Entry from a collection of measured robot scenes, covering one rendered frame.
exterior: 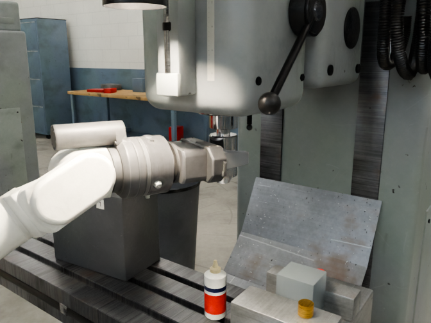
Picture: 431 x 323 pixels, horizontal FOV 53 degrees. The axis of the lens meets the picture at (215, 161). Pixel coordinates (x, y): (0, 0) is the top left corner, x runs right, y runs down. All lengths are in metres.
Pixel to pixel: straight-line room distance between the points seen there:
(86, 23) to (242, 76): 7.39
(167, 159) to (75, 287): 0.44
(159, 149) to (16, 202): 0.20
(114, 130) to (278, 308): 0.35
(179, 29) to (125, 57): 6.61
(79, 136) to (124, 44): 6.62
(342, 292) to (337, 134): 0.41
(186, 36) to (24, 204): 0.29
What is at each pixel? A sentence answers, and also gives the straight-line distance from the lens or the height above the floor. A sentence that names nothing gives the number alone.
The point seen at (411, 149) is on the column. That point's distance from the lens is 0.97.
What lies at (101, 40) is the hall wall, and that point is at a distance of 7.62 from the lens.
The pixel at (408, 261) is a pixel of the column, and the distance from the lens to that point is 1.05.
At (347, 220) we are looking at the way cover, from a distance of 1.02.
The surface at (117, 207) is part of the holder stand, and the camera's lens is 0.91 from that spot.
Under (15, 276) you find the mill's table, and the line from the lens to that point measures 1.13.
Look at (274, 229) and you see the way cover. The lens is 1.08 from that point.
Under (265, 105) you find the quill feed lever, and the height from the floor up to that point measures 1.33.
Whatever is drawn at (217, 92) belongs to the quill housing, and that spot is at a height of 1.34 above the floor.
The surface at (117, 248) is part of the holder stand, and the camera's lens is 0.95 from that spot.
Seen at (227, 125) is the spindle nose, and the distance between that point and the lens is 0.68.
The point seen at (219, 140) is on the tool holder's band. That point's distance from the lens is 0.68.
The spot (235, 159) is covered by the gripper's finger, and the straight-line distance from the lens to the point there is 0.68.
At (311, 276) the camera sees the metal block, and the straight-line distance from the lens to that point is 0.69.
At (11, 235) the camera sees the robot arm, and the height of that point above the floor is 1.18.
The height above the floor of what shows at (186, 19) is 1.44.
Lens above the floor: 1.39
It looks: 14 degrees down
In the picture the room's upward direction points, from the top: straight up
